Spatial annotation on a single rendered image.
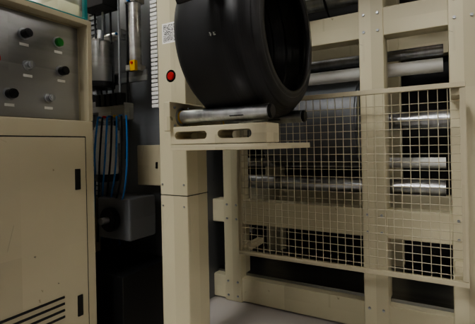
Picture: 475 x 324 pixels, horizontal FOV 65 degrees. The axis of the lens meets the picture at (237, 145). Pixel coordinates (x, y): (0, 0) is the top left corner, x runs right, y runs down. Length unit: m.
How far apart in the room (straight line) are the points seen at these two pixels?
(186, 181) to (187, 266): 0.31
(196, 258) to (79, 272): 0.41
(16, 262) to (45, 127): 0.42
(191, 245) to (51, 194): 0.51
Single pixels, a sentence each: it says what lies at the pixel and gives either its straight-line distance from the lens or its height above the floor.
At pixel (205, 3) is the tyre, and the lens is 1.13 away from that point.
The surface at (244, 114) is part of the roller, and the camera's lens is 1.13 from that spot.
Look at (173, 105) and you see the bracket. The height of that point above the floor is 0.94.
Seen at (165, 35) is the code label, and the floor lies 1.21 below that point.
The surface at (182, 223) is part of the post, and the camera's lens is 1.39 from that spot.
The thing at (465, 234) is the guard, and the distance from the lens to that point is 1.50.
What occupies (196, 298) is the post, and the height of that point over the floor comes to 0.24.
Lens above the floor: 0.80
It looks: level
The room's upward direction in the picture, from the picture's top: 1 degrees counter-clockwise
